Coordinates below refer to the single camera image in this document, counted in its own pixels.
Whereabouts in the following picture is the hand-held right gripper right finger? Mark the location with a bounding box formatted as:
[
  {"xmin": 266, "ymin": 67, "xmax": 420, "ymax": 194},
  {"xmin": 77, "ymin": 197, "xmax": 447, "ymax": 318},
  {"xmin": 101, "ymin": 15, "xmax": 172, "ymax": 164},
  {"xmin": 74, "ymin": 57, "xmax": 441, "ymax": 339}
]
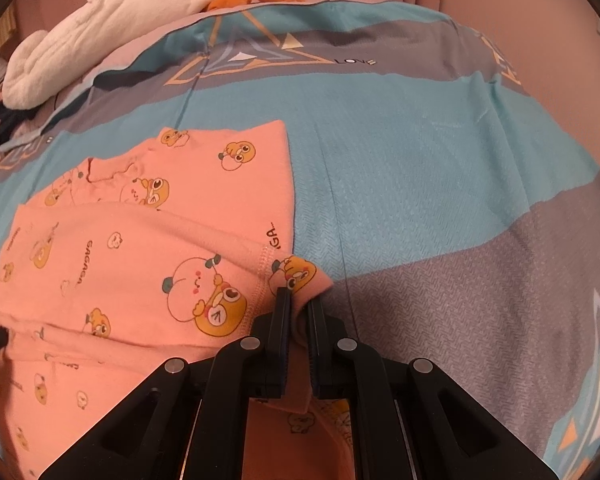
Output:
[{"xmin": 305, "ymin": 300, "xmax": 563, "ymax": 480}]

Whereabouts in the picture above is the blue grey striped duvet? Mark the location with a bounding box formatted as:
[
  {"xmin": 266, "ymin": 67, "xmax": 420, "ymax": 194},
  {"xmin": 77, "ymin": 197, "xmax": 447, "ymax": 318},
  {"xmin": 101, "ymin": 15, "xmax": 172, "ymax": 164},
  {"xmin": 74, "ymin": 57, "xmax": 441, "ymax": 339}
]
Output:
[{"xmin": 0, "ymin": 0, "xmax": 600, "ymax": 480}]

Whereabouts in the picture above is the white goose plush toy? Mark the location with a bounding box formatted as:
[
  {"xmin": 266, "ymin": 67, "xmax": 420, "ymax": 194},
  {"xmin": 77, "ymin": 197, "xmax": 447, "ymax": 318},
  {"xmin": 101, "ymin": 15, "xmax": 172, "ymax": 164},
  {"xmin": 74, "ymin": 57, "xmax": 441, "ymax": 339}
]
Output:
[{"xmin": 2, "ymin": 0, "xmax": 306, "ymax": 110}]

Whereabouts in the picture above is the dark navy garment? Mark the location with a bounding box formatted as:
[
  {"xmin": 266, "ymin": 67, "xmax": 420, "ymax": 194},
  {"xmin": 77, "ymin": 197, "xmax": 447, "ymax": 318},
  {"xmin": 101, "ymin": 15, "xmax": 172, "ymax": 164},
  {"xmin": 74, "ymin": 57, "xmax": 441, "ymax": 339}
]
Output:
[{"xmin": 0, "ymin": 95, "xmax": 41, "ymax": 151}]

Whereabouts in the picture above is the pink cartoon print baby romper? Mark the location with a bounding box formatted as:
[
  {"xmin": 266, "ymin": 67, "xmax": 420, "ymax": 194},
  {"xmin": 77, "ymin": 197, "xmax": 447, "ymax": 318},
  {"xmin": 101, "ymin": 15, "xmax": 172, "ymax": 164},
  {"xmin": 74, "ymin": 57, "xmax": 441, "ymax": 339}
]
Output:
[{"xmin": 0, "ymin": 120, "xmax": 361, "ymax": 480}]

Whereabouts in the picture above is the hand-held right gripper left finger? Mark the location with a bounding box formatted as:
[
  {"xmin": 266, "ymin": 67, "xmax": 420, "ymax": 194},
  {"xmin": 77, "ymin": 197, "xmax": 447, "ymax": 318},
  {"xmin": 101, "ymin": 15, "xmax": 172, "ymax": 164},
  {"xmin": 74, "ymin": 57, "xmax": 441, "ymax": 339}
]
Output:
[{"xmin": 37, "ymin": 287, "xmax": 293, "ymax": 480}]

